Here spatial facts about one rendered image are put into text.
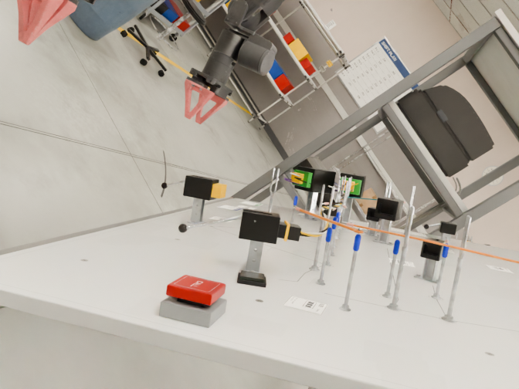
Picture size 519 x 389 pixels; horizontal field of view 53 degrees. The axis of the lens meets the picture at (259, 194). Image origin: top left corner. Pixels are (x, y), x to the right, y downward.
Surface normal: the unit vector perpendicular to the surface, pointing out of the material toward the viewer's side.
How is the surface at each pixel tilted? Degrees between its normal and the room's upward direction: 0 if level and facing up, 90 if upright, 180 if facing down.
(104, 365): 0
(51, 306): 90
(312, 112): 90
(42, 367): 0
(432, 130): 90
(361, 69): 90
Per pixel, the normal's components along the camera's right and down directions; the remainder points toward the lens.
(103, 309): 0.16, -0.98
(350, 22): -0.31, -0.07
